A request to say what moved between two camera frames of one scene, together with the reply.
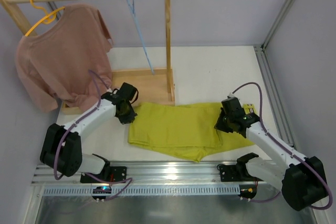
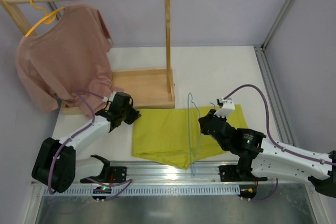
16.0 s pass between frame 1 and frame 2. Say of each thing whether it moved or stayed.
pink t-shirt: stayed
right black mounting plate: stayed
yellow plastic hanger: stayed
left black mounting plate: stayed
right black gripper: moved
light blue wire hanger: moved
